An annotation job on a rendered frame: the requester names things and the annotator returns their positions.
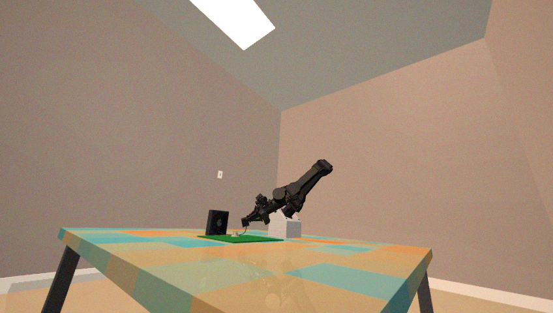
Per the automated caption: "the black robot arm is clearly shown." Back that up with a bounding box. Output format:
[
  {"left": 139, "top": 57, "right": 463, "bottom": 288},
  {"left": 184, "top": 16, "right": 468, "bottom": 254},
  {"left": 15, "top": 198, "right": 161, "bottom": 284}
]
[{"left": 256, "top": 159, "right": 333, "bottom": 219}]

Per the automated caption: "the black square cooling fan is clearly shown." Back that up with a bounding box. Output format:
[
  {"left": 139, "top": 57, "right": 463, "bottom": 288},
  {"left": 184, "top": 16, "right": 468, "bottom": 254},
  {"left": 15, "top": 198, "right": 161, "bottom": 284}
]
[{"left": 205, "top": 209, "right": 229, "bottom": 235}]

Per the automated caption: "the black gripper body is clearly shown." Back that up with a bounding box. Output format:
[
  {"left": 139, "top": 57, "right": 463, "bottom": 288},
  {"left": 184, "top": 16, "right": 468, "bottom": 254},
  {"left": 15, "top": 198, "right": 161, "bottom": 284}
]
[{"left": 255, "top": 199, "right": 278, "bottom": 225}]

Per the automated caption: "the green circuit board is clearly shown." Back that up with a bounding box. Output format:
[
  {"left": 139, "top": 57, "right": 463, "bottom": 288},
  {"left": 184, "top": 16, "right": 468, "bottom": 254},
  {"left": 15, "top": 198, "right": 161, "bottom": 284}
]
[{"left": 197, "top": 231, "right": 283, "bottom": 243}]

